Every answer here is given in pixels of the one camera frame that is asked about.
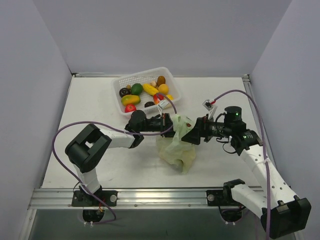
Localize dark red plum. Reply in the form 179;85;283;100
144;101;155;108

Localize light green plastic bag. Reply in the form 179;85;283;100
156;114;196;174

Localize yellow starfruit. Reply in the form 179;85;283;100
142;83;159;96

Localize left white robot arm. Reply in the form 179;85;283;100
65;110;174;206

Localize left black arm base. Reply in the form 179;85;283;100
71;187;118;207

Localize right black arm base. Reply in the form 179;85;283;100
206;178;245;207

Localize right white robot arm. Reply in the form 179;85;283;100
182;106;312;239

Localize red peach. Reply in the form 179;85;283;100
153;93;164;105

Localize small yellow lemon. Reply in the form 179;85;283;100
166;94;174;101

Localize red apple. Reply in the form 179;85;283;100
124;104;137;113

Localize orange fruit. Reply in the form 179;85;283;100
158;83;169;95

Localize green yellow mango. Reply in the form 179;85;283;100
121;94;141;106

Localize green lime fruit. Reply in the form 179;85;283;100
130;83;144;96

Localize small beige mushroom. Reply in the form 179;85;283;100
150;81;158;88

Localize brown kiwi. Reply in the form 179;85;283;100
156;75;166;86

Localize dark mangosteen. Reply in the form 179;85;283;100
119;87;131;98

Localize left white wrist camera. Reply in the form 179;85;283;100
157;99;170;110

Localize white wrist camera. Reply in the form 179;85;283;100
202;99;218;119
157;99;170;110

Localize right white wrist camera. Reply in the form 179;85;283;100
202;99;218;119

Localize aluminium table edge rail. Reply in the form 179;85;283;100
28;187;246;210

